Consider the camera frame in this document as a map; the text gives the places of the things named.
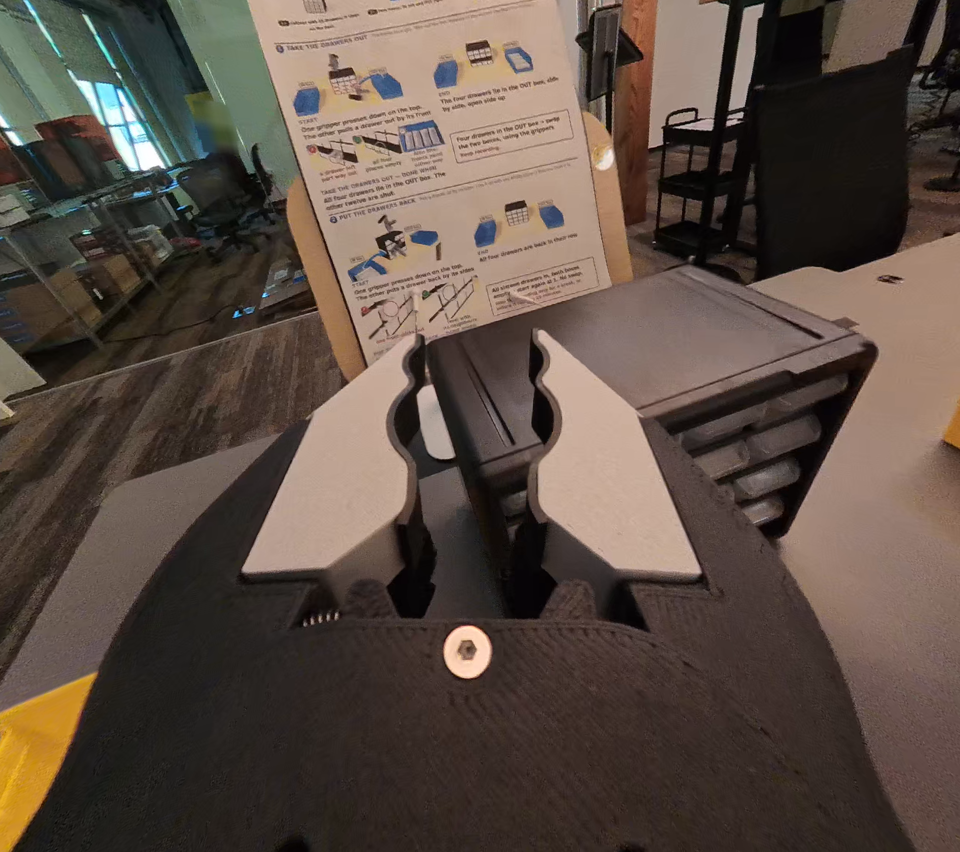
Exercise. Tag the white instruction poster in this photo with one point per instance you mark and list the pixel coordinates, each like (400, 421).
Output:
(420, 117)

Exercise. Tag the set of clear cabinet drawers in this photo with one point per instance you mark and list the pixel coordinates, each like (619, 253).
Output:
(780, 432)

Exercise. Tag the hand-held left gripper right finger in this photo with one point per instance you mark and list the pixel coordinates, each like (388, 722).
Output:
(607, 484)

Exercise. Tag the black drawer cabinet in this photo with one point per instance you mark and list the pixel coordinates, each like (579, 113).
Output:
(675, 342)

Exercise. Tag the yellow plastic bin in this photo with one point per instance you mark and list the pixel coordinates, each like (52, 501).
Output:
(37, 754)
(952, 426)

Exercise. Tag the black tablet stand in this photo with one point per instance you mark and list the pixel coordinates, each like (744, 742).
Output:
(607, 49)

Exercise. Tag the black utility cart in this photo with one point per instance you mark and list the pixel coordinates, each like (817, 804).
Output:
(686, 237)

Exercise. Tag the metal storage shelf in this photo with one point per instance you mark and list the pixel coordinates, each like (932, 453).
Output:
(75, 282)

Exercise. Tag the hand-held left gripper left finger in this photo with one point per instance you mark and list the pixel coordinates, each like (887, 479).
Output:
(337, 477)

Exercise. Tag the wooden post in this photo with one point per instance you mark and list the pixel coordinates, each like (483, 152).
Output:
(637, 42)

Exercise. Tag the black office chair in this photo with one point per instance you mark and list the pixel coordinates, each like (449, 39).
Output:
(225, 199)

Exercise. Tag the instruction poster on board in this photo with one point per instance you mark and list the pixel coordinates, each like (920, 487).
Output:
(330, 297)

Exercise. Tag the black mesh chair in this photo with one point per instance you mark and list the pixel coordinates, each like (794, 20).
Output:
(825, 169)

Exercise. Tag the black frame standing desk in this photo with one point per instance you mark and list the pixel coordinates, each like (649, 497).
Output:
(739, 42)

